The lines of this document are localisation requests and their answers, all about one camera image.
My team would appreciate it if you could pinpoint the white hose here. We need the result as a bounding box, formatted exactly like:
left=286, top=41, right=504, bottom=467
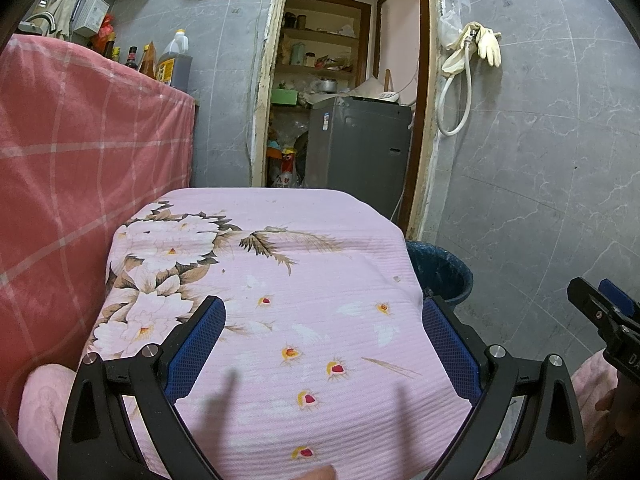
left=437, top=35, right=473, bottom=137

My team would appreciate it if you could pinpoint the white detergent bottle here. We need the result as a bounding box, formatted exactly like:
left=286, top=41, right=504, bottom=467
left=277, top=152, right=301, bottom=188

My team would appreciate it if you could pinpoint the white box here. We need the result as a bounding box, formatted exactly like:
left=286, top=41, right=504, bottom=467
left=72, top=0, right=110, bottom=37

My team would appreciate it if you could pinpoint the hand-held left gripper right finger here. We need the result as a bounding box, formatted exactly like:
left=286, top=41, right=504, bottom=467
left=421, top=295, right=587, bottom=480

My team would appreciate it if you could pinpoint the person's right hand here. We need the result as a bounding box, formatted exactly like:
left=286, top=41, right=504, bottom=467
left=596, top=372, right=640, bottom=438

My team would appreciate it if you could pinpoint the person's left hand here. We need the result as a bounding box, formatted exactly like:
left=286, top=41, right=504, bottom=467
left=295, top=464, right=337, bottom=480

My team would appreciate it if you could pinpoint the amber bottle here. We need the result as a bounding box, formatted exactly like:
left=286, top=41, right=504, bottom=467
left=138, top=44, right=157, bottom=80

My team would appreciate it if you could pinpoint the blue trash bin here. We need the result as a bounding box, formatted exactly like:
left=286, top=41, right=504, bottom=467
left=405, top=240, right=473, bottom=311

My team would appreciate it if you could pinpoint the metal faucet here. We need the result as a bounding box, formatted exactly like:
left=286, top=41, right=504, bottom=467
left=20, top=10, right=56, bottom=36

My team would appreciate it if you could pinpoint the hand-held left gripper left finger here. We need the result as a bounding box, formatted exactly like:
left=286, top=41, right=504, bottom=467
left=57, top=295, right=227, bottom=480

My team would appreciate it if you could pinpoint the grey washing machine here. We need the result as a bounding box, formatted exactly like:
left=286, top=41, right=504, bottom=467
left=305, top=96, right=413, bottom=221

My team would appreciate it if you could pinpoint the cream rubber glove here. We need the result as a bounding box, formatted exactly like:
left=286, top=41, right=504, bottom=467
left=441, top=22, right=481, bottom=75
left=477, top=22, right=502, bottom=67

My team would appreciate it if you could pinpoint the wooden door frame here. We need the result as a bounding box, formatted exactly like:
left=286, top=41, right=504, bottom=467
left=250, top=0, right=441, bottom=241

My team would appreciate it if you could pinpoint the pink floral tablecloth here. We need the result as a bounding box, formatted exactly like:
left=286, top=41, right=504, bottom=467
left=82, top=187, right=501, bottom=480

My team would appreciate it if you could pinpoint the cream hanging cloth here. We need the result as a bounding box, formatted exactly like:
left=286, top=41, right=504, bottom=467
left=50, top=0, right=78, bottom=41

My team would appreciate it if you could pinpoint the wooden shelf unit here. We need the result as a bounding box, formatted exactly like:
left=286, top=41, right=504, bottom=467
left=272, top=0, right=372, bottom=111

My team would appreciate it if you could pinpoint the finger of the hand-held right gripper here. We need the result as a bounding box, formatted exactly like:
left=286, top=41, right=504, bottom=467
left=598, top=278, right=640, bottom=318
left=567, top=277, right=624, bottom=334

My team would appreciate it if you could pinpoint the clear plastic wall bag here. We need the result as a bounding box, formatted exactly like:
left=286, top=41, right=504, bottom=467
left=439, top=7, right=463, bottom=51

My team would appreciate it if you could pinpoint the pink checked cloth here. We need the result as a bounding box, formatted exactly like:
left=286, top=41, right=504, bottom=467
left=0, top=33, right=197, bottom=461

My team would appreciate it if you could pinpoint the pink fluffy towel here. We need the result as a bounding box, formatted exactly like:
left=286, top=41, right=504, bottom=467
left=17, top=354, right=620, bottom=480

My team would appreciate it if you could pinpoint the cooking oil bottle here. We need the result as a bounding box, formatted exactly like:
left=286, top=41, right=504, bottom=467
left=156, top=29, right=193, bottom=92

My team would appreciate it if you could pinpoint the white crumpled sheet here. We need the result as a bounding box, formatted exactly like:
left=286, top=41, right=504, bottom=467
left=350, top=77, right=401, bottom=104

